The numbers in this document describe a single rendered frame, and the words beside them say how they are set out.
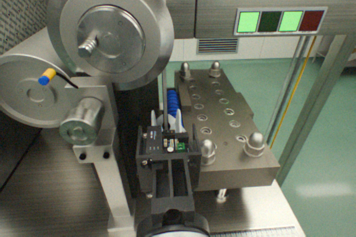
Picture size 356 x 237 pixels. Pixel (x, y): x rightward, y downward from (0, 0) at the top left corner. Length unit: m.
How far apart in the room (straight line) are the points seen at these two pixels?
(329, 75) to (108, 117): 0.98
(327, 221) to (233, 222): 1.29
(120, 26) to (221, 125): 0.31
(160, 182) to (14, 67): 0.24
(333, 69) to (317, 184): 1.02
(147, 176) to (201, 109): 0.29
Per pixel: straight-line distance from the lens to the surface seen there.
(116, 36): 0.25
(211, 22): 0.62
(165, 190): 0.23
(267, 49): 3.52
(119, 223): 0.47
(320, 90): 1.14
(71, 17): 0.27
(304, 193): 1.80
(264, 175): 0.43
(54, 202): 0.56
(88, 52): 0.23
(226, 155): 0.41
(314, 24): 0.74
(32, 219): 0.56
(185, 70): 0.63
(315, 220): 1.71
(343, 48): 1.08
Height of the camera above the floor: 1.33
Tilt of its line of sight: 36 degrees down
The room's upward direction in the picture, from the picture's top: straight up
